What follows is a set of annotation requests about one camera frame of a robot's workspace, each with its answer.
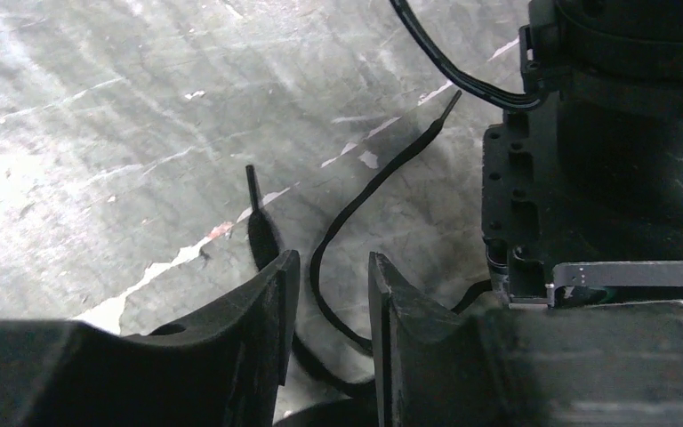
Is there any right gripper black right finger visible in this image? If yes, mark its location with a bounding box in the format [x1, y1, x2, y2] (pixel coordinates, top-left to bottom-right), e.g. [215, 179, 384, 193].
[368, 253, 683, 426]

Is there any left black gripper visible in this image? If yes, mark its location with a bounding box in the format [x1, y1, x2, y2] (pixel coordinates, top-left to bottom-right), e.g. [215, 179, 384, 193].
[482, 1, 683, 307]

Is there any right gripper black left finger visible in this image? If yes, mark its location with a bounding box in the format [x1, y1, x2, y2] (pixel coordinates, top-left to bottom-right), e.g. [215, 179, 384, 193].
[0, 250, 301, 426]

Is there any black shoelace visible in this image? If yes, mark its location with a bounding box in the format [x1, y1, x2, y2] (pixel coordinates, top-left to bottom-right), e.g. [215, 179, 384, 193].
[245, 89, 493, 402]

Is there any black shoe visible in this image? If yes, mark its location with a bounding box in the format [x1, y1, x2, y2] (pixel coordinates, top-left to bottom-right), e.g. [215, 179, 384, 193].
[274, 399, 379, 427]

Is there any black thin arm wire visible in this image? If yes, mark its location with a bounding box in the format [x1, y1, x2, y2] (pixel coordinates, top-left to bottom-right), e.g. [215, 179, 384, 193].
[388, 0, 546, 113]

